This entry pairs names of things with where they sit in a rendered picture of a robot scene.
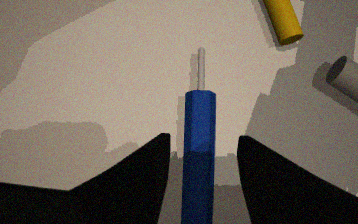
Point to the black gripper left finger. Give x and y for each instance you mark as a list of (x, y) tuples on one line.
[(131, 192)]

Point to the dark blue stylus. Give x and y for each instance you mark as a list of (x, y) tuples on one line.
[(199, 151)]

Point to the yellow cylinder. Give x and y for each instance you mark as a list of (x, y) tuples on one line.
[(284, 21)]

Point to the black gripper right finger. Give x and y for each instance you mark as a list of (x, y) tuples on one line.
[(277, 191)]

